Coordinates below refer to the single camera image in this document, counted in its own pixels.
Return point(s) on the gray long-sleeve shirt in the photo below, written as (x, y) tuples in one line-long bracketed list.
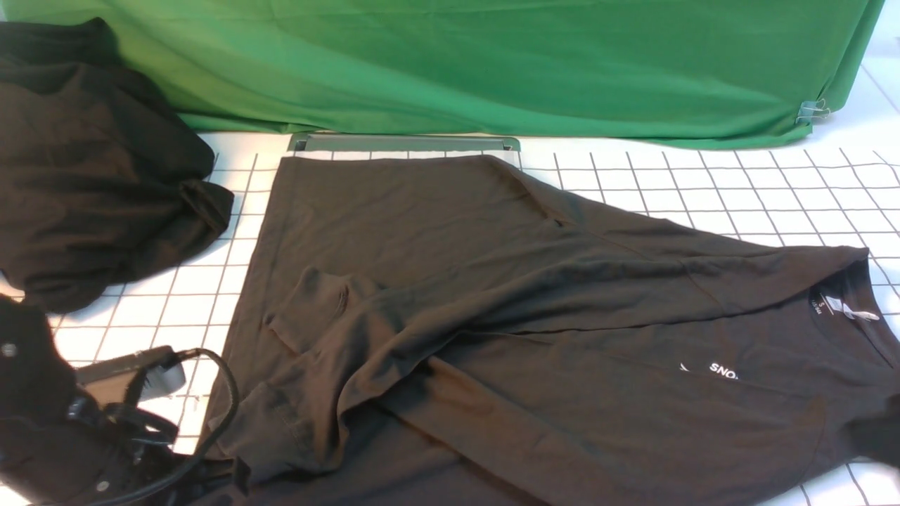
[(453, 331)]

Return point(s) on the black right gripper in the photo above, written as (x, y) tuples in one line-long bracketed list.
[(872, 432)]

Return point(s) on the black crumpled cloth pile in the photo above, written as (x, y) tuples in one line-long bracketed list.
[(102, 182)]

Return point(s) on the gray metal bar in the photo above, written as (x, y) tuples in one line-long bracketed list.
[(360, 143)]

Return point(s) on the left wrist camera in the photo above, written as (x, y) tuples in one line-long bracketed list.
[(133, 378)]

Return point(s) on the green backdrop cloth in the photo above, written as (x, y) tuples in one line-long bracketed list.
[(713, 75)]

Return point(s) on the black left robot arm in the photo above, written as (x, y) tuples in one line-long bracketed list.
[(49, 457)]

